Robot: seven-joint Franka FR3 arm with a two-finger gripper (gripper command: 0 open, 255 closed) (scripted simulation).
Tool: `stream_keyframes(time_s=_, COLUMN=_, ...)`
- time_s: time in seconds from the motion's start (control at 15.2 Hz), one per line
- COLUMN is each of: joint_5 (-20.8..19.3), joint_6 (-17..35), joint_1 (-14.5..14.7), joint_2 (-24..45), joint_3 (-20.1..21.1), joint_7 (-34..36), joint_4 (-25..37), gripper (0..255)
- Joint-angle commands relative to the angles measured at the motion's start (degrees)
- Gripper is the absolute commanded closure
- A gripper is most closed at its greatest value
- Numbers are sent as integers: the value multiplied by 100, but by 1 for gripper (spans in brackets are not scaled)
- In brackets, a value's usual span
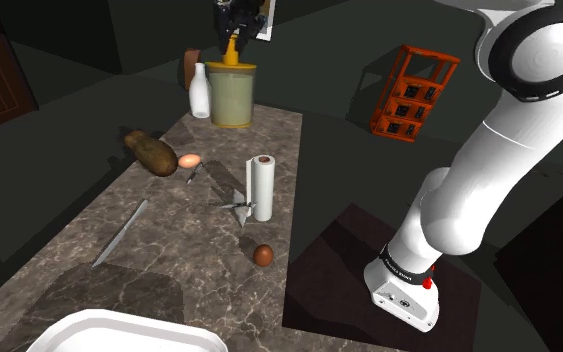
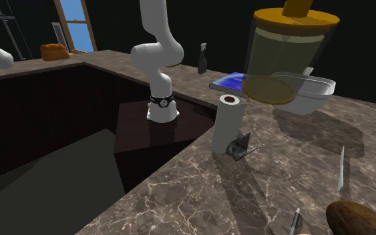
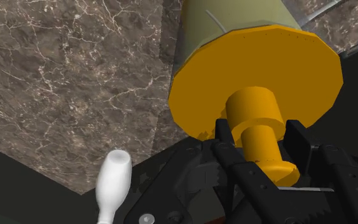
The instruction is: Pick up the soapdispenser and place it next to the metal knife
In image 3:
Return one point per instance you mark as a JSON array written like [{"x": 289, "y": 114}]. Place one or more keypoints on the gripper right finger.
[{"x": 333, "y": 173}]

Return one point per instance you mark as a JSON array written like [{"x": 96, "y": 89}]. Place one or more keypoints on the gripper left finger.
[{"x": 228, "y": 161}]

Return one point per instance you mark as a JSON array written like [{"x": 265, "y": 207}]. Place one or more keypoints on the white bottle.
[{"x": 112, "y": 183}]

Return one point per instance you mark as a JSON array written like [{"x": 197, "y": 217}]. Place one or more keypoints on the yellow lidded pale green bottle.
[{"x": 253, "y": 71}]

